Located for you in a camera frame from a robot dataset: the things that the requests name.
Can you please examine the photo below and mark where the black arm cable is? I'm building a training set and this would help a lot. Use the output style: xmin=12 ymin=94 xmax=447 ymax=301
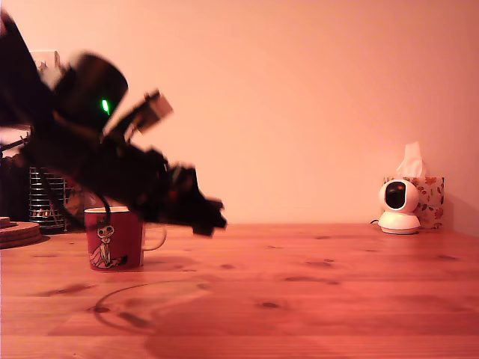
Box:
xmin=97 ymin=188 xmax=113 ymax=231

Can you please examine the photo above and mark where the small white round camera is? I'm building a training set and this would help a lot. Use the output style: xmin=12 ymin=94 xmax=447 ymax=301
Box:
xmin=376 ymin=178 xmax=422 ymax=236

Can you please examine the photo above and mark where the floral tissue box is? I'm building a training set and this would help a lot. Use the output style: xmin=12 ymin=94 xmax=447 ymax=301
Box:
xmin=383 ymin=175 xmax=445 ymax=230

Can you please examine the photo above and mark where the red cartoon print mug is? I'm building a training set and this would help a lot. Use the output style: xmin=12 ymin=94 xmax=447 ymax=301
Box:
xmin=84 ymin=205 xmax=168 ymax=273

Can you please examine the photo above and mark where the white wall switch plate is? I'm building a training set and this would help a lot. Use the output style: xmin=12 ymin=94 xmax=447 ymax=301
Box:
xmin=29 ymin=49 xmax=61 ymax=82

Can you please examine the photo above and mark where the round cork trivet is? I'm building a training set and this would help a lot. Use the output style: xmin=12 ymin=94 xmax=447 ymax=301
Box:
xmin=0 ymin=221 xmax=40 ymax=239
xmin=0 ymin=233 xmax=42 ymax=251

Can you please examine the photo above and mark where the black ribbed appliance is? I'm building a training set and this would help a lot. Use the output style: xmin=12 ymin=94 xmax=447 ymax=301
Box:
xmin=0 ymin=153 xmax=31 ymax=222

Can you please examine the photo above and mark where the white tissue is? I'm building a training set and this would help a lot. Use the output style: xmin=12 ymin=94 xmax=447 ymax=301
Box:
xmin=395 ymin=141 xmax=426 ymax=177

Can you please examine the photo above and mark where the wire kitchen tool rack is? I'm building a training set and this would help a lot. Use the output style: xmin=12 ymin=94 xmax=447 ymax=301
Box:
xmin=28 ymin=166 xmax=89 ymax=236

